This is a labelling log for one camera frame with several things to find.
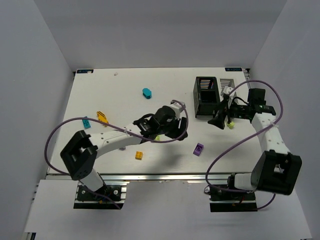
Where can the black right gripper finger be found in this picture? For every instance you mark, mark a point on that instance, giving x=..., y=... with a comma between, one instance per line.
x=218, y=120
x=228, y=110

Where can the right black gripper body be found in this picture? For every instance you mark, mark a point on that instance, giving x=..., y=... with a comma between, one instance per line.
x=227, y=111

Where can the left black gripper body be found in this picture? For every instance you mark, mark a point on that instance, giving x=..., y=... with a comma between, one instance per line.
x=176, y=125

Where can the purple lego brick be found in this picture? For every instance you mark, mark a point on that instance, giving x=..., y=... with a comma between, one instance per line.
x=198, y=149

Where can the yellow square lego brick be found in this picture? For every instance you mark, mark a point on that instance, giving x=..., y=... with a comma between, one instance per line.
x=139, y=155

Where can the yellow striped lego assembly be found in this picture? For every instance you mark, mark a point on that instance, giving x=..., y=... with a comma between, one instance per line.
x=101, y=117

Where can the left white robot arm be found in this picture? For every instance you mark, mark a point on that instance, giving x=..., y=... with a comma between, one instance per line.
x=82, y=150

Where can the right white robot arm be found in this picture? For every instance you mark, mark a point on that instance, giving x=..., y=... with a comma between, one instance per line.
x=277, y=169

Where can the lime lego brick near container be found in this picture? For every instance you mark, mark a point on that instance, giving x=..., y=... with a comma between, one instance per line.
x=231, y=125

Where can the black slotted container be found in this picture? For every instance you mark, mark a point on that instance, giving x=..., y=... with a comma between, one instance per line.
x=206, y=95

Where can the white slotted container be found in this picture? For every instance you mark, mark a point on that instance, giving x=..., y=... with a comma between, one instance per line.
x=226, y=82

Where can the teal rounded lego brick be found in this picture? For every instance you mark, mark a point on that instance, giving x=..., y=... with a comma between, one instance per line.
x=147, y=93

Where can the flat teal lego plate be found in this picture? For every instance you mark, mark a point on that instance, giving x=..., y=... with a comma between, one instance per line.
x=86, y=123

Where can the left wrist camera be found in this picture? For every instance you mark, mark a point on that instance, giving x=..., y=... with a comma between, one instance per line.
x=177, y=107

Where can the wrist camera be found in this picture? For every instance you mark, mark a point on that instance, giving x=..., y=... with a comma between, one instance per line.
x=227, y=90
x=177, y=107

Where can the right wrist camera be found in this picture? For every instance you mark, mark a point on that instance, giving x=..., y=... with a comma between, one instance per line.
x=227, y=90

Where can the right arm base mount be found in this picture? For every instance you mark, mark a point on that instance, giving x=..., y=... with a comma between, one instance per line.
x=222, y=201

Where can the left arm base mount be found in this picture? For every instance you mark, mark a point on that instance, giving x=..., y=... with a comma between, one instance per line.
x=111, y=197

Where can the aluminium table rail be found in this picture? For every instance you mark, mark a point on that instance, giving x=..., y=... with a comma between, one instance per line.
x=148, y=177

